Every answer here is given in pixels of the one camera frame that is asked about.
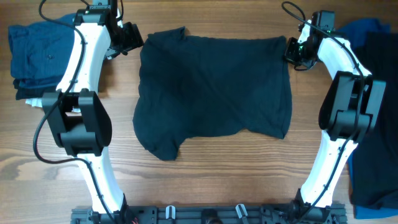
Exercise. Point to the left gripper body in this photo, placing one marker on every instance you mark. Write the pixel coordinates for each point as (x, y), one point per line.
(128, 39)

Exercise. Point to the bright blue t-shirt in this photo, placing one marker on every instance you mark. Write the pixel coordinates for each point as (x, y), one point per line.
(360, 31)

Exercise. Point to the folded black garment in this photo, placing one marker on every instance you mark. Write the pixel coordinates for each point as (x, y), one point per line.
(26, 93)

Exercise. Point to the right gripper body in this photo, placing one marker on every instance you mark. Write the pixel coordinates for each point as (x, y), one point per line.
(296, 53)

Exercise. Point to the dark green t-shirt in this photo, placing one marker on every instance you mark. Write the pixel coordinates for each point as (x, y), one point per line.
(193, 86)

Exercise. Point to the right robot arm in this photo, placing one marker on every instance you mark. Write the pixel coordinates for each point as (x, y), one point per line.
(349, 111)

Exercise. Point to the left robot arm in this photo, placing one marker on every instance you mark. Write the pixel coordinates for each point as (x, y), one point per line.
(77, 118)

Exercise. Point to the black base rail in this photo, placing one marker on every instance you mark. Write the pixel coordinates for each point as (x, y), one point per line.
(267, 213)

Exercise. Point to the folded blue shorts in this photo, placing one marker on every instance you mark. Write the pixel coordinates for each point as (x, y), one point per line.
(40, 54)

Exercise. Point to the folded white garment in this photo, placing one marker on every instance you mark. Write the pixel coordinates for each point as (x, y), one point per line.
(34, 102)

